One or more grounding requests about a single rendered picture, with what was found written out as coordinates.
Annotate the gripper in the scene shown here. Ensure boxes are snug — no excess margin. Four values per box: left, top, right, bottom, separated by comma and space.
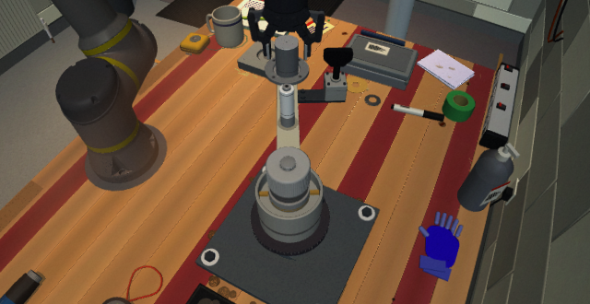
247, 0, 326, 61

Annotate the grey cylinder test weight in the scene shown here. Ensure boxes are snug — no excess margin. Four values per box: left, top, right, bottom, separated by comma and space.
275, 35, 301, 78

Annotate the grey weight tray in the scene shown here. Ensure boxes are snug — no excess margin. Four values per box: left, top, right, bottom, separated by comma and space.
237, 44, 277, 78

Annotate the black tee knob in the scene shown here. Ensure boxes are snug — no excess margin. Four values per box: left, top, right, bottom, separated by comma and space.
323, 47, 355, 80

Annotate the small white cylinder knob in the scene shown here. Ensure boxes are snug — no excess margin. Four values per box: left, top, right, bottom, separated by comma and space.
278, 84, 299, 129

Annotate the grey knurled knob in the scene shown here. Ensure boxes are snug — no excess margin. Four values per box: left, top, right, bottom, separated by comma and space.
265, 146, 313, 204

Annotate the black parts tray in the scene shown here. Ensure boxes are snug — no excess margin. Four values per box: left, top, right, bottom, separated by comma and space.
185, 283, 241, 304

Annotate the yellow note paper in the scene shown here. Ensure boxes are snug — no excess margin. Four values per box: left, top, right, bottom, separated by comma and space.
304, 17, 336, 39

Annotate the white notebook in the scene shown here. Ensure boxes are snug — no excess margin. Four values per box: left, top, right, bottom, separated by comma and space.
242, 0, 305, 38

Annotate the grey mug with blue stripe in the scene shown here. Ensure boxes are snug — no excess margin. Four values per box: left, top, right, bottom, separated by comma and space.
205, 5, 244, 49

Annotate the yellow tape measure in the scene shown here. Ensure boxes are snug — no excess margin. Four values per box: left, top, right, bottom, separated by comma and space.
179, 32, 211, 55

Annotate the brass washer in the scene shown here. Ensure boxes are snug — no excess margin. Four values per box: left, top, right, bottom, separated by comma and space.
346, 76, 369, 95

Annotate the grey case with label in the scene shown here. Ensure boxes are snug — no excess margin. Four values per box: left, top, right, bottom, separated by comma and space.
343, 32, 419, 91

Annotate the grey round column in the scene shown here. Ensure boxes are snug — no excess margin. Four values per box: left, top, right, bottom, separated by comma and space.
384, 0, 423, 41

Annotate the black and white marker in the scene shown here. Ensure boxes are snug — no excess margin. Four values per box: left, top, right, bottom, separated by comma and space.
390, 103, 445, 123

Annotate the white paper pad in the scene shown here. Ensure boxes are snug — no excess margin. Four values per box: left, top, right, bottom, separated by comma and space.
417, 49, 476, 90

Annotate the green tape roll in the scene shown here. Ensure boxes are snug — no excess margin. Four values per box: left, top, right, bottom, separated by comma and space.
442, 89, 477, 123

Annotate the white power strip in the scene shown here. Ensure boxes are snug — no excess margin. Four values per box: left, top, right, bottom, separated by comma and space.
478, 63, 521, 150

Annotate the grey spray bottle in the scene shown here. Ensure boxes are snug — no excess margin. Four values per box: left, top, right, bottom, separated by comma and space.
456, 143, 521, 213

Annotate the blue glove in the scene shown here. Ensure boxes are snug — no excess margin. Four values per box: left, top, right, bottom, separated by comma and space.
418, 211, 465, 282

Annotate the grey radiator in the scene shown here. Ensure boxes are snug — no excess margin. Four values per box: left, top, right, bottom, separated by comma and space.
0, 0, 47, 60

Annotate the dark flashlight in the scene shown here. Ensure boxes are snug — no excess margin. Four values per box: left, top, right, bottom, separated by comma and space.
0, 269, 45, 304

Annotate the grey clamp block with bracket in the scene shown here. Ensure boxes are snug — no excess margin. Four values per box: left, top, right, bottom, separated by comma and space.
297, 71, 348, 104

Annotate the grey pivot column on base plate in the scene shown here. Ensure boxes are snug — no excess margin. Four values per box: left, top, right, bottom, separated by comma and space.
195, 165, 380, 304

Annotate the red cable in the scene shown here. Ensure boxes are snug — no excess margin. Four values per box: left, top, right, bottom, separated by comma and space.
547, 0, 578, 42

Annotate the black cable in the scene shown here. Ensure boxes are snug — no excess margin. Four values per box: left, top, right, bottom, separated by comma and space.
554, 0, 584, 42

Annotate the red cord loop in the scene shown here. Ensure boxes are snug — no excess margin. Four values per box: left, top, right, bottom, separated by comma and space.
126, 265, 165, 303

